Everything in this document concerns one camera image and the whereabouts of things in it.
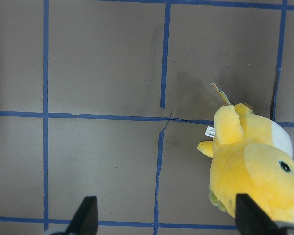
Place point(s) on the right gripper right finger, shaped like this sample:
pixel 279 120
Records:
pixel 250 219

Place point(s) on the yellow plush dinosaur toy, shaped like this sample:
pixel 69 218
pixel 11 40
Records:
pixel 253 155

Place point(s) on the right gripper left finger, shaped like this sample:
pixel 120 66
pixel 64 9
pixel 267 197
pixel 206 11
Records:
pixel 85 220

